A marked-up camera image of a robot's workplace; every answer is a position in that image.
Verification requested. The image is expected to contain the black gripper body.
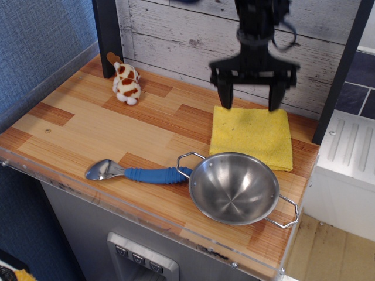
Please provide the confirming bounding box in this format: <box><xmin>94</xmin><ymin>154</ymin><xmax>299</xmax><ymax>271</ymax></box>
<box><xmin>209</xmin><ymin>44</ymin><xmax>300</xmax><ymax>89</ymax></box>

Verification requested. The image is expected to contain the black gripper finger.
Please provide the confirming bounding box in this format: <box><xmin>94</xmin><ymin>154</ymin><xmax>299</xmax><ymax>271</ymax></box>
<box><xmin>217</xmin><ymin>80</ymin><xmax>234</xmax><ymax>109</ymax></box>
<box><xmin>268</xmin><ymin>82</ymin><xmax>287</xmax><ymax>111</ymax></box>

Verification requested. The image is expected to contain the yellow towel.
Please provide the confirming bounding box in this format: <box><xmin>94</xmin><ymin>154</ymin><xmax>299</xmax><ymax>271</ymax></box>
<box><xmin>209</xmin><ymin>106</ymin><xmax>293</xmax><ymax>172</ymax></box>

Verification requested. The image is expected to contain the brown white plush toy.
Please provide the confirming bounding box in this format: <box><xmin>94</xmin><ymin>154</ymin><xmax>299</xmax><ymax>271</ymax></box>
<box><xmin>106</xmin><ymin>52</ymin><xmax>141</xmax><ymax>105</ymax></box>

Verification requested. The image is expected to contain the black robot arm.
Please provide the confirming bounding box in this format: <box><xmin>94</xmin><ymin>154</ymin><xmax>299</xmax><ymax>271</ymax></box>
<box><xmin>209</xmin><ymin>1</ymin><xmax>299</xmax><ymax>111</ymax></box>

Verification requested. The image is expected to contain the silver button control panel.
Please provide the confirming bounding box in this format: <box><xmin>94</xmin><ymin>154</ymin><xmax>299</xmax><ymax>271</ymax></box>
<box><xmin>107</xmin><ymin>232</ymin><xmax>180</xmax><ymax>280</ymax></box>

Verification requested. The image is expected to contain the yellow object bottom corner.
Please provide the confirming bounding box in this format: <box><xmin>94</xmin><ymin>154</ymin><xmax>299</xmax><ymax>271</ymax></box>
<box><xmin>14</xmin><ymin>270</ymin><xmax>36</xmax><ymax>281</ymax></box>

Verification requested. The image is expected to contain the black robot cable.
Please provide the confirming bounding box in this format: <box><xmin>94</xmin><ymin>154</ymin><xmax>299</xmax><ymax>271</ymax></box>
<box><xmin>271</xmin><ymin>17</ymin><xmax>298</xmax><ymax>53</ymax></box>

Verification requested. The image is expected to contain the steel two-handled bowl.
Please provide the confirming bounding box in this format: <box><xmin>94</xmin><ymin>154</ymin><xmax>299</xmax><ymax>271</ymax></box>
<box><xmin>176</xmin><ymin>152</ymin><xmax>299</xmax><ymax>229</ymax></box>

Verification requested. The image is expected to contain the right black vertical post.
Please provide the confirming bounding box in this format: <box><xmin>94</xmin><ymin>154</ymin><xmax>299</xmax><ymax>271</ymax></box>
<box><xmin>312</xmin><ymin>0</ymin><xmax>374</xmax><ymax>145</ymax></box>

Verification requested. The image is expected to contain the black vertical post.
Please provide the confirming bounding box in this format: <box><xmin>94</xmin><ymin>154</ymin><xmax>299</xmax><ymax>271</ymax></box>
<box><xmin>312</xmin><ymin>0</ymin><xmax>374</xmax><ymax>145</ymax></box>
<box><xmin>92</xmin><ymin>0</ymin><xmax>123</xmax><ymax>78</ymax></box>

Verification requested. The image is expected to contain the left black vertical post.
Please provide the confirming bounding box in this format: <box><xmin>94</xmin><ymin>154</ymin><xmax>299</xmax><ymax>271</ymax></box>
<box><xmin>92</xmin><ymin>0</ymin><xmax>123</xmax><ymax>78</ymax></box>

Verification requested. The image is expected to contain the blue handled metal spoon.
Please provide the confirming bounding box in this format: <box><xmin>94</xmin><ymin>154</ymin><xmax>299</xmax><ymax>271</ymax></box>
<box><xmin>85</xmin><ymin>159</ymin><xmax>193</xmax><ymax>184</ymax></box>

